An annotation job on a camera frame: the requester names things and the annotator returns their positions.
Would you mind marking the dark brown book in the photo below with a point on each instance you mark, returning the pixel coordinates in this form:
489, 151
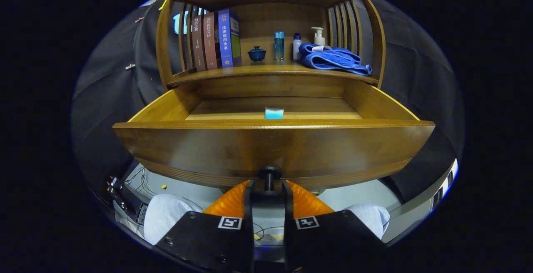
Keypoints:
197, 44

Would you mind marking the wooden countertop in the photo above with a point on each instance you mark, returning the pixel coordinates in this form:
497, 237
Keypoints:
266, 70

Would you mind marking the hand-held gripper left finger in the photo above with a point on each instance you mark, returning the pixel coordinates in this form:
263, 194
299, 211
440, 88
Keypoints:
249, 210

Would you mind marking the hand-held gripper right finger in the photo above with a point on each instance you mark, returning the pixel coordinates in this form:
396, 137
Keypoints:
288, 210

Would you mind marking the clear blue bottle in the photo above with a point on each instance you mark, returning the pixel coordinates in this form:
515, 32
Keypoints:
279, 46

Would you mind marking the person's right leg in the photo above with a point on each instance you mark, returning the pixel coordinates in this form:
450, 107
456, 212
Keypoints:
372, 219

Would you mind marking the blue book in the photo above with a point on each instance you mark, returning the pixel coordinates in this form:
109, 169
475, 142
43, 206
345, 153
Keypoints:
225, 40

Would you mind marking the person's left leg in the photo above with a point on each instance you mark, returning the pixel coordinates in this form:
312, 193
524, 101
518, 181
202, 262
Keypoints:
166, 217

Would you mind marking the wooden drawer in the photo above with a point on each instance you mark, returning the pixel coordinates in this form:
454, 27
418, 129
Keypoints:
250, 148

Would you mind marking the blue lidded tea cup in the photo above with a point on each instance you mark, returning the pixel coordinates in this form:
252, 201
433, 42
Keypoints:
257, 54

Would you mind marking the white pump bottle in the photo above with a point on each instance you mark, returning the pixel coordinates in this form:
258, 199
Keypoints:
319, 39

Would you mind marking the folded blue towel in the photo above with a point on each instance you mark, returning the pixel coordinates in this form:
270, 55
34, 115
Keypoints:
329, 60

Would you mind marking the white bottle with blue cap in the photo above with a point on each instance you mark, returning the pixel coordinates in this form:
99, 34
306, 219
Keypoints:
297, 48

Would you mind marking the black electronic device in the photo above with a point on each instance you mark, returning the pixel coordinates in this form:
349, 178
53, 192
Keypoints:
125, 200

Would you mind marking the blue cosmetic tube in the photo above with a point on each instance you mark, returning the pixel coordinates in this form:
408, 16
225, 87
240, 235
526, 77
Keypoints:
274, 113

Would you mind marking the reddish brown book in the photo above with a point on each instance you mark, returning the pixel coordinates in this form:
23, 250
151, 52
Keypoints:
210, 42

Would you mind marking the person's leg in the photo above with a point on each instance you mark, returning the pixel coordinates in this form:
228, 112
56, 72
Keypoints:
372, 219
166, 217

